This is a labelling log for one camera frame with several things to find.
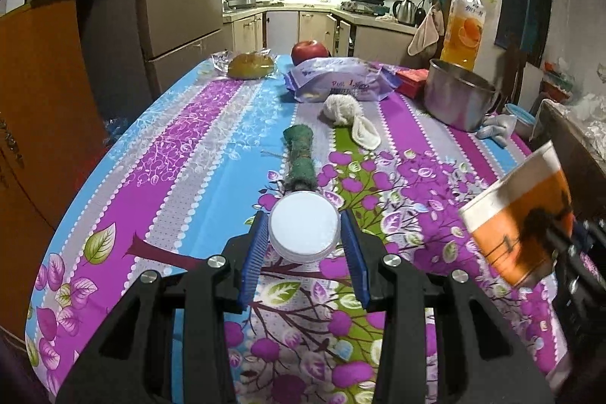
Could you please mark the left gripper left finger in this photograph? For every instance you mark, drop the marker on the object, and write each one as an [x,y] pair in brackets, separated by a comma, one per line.
[167,334]

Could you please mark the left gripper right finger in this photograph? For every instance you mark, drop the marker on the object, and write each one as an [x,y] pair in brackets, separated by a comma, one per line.
[480,359]

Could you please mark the orange white carton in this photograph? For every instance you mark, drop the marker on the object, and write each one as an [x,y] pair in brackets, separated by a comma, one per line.
[508,220]

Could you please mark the white round lid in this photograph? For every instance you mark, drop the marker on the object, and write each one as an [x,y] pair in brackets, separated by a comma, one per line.
[304,227]

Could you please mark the white tissue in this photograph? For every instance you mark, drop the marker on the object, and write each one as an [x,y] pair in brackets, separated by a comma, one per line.
[364,133]

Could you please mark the dark wooden dining table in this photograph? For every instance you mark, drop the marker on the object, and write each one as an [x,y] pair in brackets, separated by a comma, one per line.
[580,146]

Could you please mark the floral purple tablecloth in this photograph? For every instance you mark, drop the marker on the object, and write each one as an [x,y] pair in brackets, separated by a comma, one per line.
[201,162]

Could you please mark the light blue basin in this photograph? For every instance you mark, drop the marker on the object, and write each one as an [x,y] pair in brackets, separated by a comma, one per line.
[524,121]

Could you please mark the white crumpled sheet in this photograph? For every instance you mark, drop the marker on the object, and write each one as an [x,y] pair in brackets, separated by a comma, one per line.
[589,114]

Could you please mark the grey glove on table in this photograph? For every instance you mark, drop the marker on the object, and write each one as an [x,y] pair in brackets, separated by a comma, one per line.
[498,128]

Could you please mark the green scrub roll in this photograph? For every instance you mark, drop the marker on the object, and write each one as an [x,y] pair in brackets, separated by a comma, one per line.
[301,174]

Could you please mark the steel pot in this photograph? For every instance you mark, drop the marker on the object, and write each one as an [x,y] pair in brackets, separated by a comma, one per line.
[457,97]

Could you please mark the wooden chair by window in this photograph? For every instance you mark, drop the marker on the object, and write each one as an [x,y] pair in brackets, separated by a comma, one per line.
[510,73]

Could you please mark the white crumpled cloth ball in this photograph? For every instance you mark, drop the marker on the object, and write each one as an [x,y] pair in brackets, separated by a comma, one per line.
[342,109]

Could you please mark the small red box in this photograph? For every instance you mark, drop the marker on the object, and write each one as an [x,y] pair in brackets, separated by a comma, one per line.
[412,82]

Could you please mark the orange wooden cabinet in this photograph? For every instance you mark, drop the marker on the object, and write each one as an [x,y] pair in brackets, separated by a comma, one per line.
[51,133]

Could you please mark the orange juice bottle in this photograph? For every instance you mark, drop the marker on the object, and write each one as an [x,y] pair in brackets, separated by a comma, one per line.
[464,33]

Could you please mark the bread in clear bag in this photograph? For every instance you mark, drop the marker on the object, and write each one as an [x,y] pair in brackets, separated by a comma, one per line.
[253,65]

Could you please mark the purple plastic package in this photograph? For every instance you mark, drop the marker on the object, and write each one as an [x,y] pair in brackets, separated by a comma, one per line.
[313,81]

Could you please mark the pink hanging towel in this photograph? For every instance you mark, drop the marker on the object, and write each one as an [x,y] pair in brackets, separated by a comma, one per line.
[427,36]

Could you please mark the red apple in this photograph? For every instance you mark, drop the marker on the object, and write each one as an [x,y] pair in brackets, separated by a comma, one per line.
[308,49]

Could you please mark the electric kettle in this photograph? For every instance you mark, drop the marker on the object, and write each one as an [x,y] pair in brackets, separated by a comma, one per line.
[404,12]

